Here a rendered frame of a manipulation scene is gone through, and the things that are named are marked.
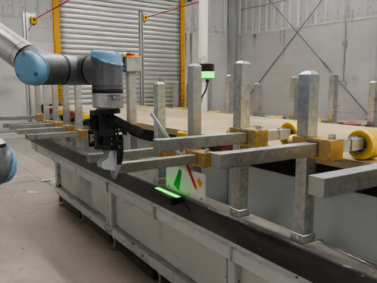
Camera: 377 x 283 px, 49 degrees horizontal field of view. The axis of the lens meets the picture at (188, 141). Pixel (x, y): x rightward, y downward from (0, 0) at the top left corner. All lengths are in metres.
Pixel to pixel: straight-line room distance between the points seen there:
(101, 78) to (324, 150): 0.63
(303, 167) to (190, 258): 1.12
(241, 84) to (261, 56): 9.90
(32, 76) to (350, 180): 0.84
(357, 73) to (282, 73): 2.02
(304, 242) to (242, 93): 0.45
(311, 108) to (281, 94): 9.57
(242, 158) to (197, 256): 1.19
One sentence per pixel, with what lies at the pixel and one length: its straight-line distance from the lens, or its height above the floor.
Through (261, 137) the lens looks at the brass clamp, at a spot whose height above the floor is 0.95.
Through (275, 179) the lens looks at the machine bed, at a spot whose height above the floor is 0.78.
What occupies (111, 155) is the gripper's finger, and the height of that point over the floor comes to 0.89.
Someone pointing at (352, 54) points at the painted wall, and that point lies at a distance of 9.46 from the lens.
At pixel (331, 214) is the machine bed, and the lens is 1.31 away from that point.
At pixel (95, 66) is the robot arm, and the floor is 1.15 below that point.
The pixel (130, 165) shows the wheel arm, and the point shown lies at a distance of 1.28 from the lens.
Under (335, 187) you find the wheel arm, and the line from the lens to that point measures 0.66.
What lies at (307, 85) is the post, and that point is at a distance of 1.04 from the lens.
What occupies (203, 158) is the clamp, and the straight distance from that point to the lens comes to 1.37.
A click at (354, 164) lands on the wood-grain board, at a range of 1.17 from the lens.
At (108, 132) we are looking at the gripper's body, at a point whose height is 0.96.
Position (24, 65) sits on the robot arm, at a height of 1.15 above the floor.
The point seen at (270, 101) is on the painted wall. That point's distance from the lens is 10.86.
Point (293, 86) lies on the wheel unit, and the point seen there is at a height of 1.08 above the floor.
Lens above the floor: 1.10
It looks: 8 degrees down
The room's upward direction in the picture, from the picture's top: straight up
